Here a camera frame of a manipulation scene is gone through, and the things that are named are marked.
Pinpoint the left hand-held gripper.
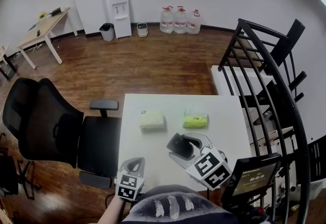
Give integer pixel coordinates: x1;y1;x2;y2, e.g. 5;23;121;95
115;157;146;202

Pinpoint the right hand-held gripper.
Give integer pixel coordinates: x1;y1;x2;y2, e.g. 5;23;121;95
168;133;232;191

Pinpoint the person's left forearm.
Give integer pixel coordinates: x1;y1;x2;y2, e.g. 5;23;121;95
98;196;127;224

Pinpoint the green tissue pack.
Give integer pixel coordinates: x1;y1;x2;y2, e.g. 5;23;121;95
182;108;209;128

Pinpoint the pale tissue pack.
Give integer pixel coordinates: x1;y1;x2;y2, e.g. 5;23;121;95
139;110;165;132

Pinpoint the person's dark printed shirt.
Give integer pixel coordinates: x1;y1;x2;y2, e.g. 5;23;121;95
122;184;237;224

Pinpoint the black display screen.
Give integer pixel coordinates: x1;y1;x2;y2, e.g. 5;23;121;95
221;153;282;205

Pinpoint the white stair platform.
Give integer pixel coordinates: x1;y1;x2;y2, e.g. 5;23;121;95
210;65;277;96

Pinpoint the black mesh office chair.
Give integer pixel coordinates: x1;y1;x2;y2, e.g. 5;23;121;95
2;77;122;188

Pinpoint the black chair base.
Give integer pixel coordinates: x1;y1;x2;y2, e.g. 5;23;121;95
0;131;41;201

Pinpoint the clear water jug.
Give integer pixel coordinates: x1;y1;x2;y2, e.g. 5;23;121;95
173;6;188;34
186;9;201;35
159;6;175;33

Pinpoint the small white bin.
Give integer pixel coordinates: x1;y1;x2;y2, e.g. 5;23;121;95
137;22;148;38

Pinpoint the grey trash bin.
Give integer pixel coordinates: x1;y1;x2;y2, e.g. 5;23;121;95
99;22;115;42

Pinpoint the white water dispenser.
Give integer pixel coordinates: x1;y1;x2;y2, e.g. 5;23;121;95
106;0;132;39

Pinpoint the light wooden table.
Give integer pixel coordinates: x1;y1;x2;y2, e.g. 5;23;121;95
17;7;78;70

